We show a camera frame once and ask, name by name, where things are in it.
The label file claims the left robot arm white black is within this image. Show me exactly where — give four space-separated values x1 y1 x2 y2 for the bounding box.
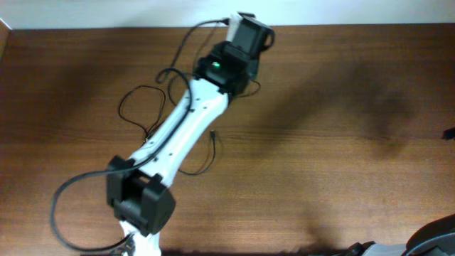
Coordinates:
107 13 274 255

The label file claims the black cable micro usb plug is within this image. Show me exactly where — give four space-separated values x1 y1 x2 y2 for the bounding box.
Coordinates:
178 129 218 177

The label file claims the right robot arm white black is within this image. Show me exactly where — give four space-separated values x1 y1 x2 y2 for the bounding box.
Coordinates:
336 214 454 256

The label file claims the black cable with usb plug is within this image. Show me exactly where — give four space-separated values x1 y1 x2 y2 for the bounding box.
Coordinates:
117 85 167 144

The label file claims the black cable looped usb plug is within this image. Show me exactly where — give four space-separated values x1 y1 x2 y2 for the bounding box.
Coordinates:
166 73 262 107

